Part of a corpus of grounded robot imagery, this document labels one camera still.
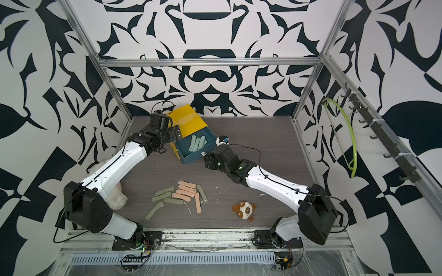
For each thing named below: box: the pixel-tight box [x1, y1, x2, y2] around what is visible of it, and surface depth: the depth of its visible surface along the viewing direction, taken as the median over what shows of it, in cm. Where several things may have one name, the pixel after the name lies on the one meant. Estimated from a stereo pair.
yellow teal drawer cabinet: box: [167, 104, 217, 164], surface depth 87 cm
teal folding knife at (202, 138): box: [198, 135, 206, 149], surface depth 89 cm
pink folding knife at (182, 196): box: [172, 192, 192, 202], surface depth 89 cm
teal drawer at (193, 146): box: [174, 125, 217, 165], surface depth 87 cm
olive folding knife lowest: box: [145, 201, 164, 221], surface depth 83 cm
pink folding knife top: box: [177, 179, 197, 189], surface depth 91 cm
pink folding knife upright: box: [195, 192, 203, 214], surface depth 86 cm
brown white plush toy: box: [231, 201, 256, 222], surface depth 82 cm
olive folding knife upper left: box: [154, 185, 175, 197], surface depth 89 cm
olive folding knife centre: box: [163, 197, 184, 205], surface depth 87 cm
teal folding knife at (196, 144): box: [192, 136, 201, 153], surface depth 89 cm
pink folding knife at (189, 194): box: [175, 189, 196, 198], surface depth 89 cm
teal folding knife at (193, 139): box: [188, 134, 197, 152], surface depth 89 cm
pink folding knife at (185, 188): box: [178, 184, 197, 194], surface depth 91 cm
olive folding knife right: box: [196, 184, 209, 203], surface depth 89 cm
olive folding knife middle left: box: [151, 191, 173, 202], surface depth 88 cm
